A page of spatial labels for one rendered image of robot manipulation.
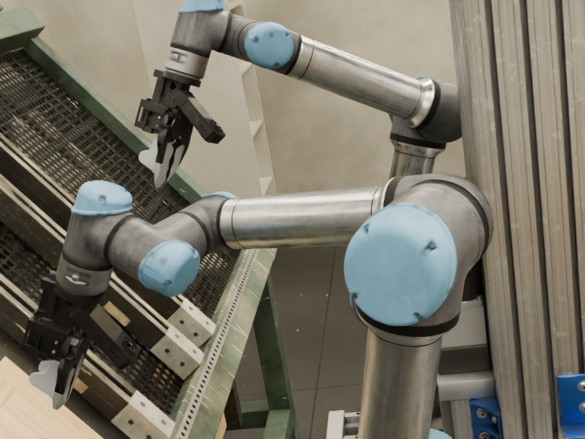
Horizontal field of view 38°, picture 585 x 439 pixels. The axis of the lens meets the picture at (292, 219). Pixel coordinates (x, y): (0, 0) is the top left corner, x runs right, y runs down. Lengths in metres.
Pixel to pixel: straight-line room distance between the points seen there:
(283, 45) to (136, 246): 0.48
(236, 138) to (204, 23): 3.91
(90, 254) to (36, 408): 0.77
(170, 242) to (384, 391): 0.35
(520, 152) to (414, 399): 0.41
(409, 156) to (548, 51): 0.59
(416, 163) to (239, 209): 0.63
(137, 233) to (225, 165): 4.38
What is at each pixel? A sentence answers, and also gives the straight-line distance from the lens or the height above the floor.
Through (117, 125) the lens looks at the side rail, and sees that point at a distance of 3.26.
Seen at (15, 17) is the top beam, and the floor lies 1.87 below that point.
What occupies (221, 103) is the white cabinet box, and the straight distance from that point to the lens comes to 5.43.
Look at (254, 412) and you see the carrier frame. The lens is 3.59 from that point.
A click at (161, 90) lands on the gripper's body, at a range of 1.60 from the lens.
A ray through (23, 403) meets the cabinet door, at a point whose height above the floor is 1.14.
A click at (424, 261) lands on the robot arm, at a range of 0.87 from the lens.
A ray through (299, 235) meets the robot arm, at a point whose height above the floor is 1.59.
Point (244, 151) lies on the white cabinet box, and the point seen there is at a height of 0.76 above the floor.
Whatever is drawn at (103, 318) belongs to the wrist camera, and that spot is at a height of 1.49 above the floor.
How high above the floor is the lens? 1.95
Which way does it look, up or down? 18 degrees down
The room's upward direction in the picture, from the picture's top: 10 degrees counter-clockwise
